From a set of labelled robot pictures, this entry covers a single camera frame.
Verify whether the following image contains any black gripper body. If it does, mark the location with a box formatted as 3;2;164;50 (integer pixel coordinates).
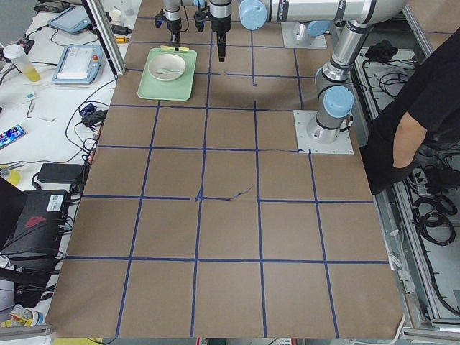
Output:
170;32;180;44
216;33;226;47

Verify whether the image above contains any yellow plastic fork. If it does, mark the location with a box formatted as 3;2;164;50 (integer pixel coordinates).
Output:
160;45;190;53

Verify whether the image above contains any white round plate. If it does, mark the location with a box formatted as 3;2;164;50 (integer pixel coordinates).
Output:
147;54;186;81

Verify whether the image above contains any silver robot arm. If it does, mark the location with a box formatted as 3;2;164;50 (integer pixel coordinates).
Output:
154;1;209;51
209;1;406;111

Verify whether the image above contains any grey-green plastic spoon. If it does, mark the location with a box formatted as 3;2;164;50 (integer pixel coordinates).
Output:
156;68;185;74

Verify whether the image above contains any light green tray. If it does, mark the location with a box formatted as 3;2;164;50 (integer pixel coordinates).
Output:
137;47;197;101

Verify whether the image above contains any white paper cup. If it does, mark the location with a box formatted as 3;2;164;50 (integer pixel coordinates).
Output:
109;9;124;26

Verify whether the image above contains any near blue teach pendant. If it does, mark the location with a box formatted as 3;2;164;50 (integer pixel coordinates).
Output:
52;45;104;84

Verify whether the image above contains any blue teach pendant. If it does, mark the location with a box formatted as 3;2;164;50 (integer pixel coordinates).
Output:
52;45;104;84
48;6;91;34

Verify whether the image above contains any far blue teach pendant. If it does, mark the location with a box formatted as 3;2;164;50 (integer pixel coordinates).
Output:
48;6;91;34

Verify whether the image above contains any bottle with yellow liquid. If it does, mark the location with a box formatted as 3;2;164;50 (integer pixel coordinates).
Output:
3;44;41;82

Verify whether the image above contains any black power adapter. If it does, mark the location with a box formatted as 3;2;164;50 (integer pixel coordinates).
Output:
37;163;83;184

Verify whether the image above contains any smartphone on side table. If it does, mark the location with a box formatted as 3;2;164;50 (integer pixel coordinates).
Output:
0;124;26;149

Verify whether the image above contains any person in black clothes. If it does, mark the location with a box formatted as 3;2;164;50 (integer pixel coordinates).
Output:
361;32;459;195

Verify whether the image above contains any black computer case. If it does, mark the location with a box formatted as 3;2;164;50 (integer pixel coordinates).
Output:
1;178;69;285

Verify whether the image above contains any aluminium frame post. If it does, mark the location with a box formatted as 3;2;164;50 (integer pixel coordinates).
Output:
81;0;125;77

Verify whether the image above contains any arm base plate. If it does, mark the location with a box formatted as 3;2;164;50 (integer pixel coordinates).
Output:
282;20;331;50
293;110;354;155

